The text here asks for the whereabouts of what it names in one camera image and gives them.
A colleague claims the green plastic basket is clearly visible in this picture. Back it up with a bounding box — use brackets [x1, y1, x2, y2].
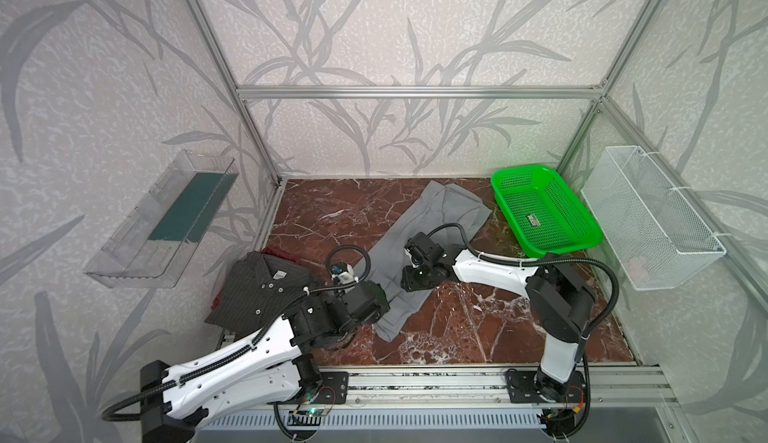
[491, 165, 603, 258]

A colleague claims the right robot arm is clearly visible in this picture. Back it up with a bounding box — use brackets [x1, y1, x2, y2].
[401, 232, 604, 402]

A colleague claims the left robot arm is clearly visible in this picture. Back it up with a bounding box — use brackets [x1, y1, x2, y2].
[140, 281, 389, 442]

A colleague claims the dark striped folded shirt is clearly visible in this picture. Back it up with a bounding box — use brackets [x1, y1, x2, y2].
[205, 252, 322, 336]

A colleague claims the basket barcode sticker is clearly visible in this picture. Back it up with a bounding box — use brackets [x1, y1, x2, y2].
[526, 214, 541, 227]

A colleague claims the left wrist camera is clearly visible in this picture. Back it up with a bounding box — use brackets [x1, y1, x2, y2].
[330, 263, 357, 286]

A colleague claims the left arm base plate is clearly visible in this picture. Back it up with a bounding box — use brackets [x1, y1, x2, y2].
[298, 371, 350, 405]

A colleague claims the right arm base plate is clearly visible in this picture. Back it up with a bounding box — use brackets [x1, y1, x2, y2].
[504, 368, 588, 405]

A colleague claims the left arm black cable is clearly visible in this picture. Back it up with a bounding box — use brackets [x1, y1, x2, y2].
[100, 244, 373, 424]

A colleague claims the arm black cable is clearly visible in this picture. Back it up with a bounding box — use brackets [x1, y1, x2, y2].
[100, 244, 373, 424]
[427, 222, 620, 438]

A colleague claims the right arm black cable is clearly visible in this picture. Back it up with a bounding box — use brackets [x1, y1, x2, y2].
[427, 222, 620, 438]

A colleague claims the clear plastic wall tray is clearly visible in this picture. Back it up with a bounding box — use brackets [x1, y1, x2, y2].
[84, 150, 239, 289]

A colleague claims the white wire mesh basket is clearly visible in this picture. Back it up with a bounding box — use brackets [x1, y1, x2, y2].
[581, 145, 727, 291]

